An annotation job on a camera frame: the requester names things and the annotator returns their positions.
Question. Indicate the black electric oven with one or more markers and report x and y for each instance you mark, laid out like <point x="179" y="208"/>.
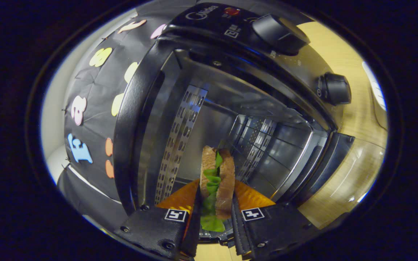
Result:
<point x="151" y="90"/>

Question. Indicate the lettuce sandwich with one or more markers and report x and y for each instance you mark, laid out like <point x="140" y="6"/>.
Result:
<point x="227" y="181"/>

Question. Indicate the black oven knob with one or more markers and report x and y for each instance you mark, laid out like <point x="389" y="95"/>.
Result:
<point x="334" y="88"/>
<point x="278" y="34"/>

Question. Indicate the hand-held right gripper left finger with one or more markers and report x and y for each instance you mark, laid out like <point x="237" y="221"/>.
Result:
<point x="151" y="226"/>

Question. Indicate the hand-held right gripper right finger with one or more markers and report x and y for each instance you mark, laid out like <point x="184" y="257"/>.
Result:
<point x="278" y="224"/>

